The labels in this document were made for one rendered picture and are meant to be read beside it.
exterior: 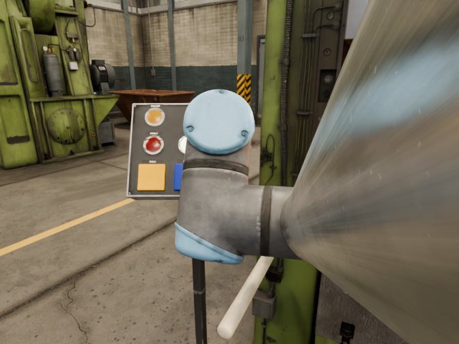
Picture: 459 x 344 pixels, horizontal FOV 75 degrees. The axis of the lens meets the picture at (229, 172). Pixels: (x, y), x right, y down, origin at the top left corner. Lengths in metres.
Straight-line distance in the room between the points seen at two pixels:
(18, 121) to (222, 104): 4.87
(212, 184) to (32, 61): 4.80
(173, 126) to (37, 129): 4.29
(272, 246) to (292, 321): 1.07
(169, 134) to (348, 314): 0.76
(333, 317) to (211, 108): 0.85
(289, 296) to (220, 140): 1.05
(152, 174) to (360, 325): 0.76
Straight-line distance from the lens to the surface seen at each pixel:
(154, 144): 0.89
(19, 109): 5.18
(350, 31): 0.88
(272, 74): 1.06
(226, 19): 8.46
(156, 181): 0.85
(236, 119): 0.38
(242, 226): 0.35
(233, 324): 0.92
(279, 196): 0.36
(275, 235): 0.35
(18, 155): 5.19
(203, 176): 0.37
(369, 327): 1.09
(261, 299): 1.33
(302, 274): 1.26
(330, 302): 1.06
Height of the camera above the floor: 1.29
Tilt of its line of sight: 18 degrees down
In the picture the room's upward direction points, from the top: straight up
